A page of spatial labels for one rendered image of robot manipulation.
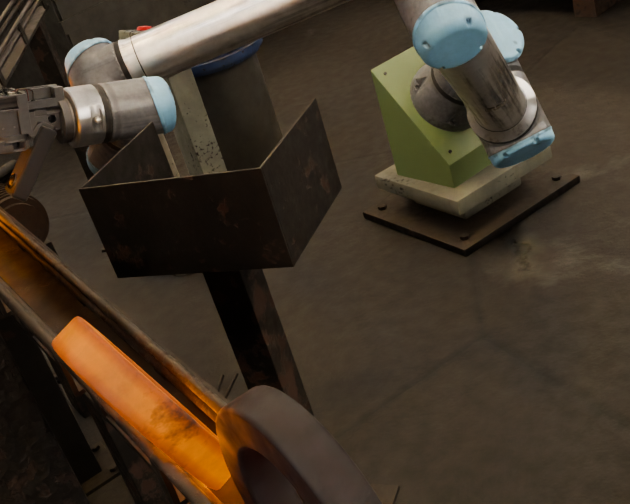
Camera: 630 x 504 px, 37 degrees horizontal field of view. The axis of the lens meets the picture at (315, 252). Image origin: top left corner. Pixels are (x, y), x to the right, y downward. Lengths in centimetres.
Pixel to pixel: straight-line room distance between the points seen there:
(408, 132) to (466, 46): 76
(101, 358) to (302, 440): 21
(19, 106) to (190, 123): 113
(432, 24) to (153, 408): 95
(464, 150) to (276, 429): 174
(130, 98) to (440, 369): 83
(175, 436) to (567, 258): 153
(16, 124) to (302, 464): 92
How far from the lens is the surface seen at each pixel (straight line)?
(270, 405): 62
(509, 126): 202
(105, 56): 162
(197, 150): 250
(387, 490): 165
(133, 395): 72
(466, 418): 176
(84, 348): 75
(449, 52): 156
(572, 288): 204
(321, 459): 59
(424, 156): 230
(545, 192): 239
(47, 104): 143
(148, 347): 95
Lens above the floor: 113
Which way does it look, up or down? 28 degrees down
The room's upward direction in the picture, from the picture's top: 18 degrees counter-clockwise
